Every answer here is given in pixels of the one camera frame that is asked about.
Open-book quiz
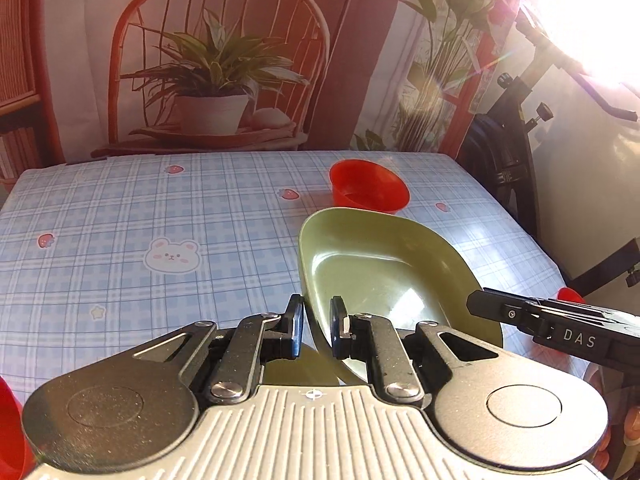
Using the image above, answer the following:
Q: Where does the printed wall backdrop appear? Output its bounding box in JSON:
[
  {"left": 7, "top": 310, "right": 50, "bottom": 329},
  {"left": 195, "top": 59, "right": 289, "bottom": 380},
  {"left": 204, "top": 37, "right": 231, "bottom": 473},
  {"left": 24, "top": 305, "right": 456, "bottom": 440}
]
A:
[{"left": 0, "top": 0, "right": 531, "bottom": 181}]

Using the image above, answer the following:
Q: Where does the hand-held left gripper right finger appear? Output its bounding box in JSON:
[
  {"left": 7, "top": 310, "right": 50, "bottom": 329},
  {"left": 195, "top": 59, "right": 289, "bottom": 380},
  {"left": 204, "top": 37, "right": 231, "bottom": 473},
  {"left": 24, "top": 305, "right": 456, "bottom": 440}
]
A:
[{"left": 329, "top": 297, "right": 501, "bottom": 404}]

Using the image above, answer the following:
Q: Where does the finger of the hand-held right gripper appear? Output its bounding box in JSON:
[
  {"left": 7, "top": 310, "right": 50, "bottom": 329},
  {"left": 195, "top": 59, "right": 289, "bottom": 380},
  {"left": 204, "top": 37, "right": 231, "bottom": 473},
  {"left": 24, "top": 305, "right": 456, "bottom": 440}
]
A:
[{"left": 466, "top": 287, "right": 553, "bottom": 335}]

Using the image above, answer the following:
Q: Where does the red bowl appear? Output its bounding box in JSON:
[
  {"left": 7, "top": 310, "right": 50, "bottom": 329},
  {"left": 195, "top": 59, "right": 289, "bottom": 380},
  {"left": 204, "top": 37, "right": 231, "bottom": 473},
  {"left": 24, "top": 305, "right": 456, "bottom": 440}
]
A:
[
  {"left": 329, "top": 159, "right": 411, "bottom": 214},
  {"left": 0, "top": 377, "right": 34, "bottom": 480}
]

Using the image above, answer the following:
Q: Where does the green plate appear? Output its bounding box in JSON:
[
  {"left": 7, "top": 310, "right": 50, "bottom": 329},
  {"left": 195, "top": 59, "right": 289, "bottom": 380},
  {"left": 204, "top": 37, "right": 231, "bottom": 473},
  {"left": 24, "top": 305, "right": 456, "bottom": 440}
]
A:
[{"left": 298, "top": 206, "right": 505, "bottom": 386}]

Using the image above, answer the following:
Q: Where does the black exercise bike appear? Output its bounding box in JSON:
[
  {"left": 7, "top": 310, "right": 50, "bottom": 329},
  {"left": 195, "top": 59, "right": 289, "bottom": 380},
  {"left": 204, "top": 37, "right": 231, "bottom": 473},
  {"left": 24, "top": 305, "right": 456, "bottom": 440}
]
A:
[{"left": 457, "top": 5, "right": 640, "bottom": 301}]

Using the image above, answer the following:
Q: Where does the blue plaid tablecloth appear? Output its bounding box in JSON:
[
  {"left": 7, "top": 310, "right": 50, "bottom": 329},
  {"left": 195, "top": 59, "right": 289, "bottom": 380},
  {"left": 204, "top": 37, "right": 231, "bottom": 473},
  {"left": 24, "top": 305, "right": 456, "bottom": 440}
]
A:
[{"left": 0, "top": 150, "right": 593, "bottom": 411}]

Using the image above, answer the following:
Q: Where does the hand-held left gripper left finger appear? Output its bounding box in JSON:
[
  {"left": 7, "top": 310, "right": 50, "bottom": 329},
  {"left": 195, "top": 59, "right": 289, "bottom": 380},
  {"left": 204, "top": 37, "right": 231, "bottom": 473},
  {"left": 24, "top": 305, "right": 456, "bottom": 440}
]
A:
[{"left": 132, "top": 294, "right": 306, "bottom": 404}]

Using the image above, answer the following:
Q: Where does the person's right hand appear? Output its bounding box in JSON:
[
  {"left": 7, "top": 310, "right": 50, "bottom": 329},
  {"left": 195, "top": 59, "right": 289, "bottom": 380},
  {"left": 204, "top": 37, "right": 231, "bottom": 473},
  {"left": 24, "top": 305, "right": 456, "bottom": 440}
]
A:
[{"left": 596, "top": 392, "right": 640, "bottom": 480}]

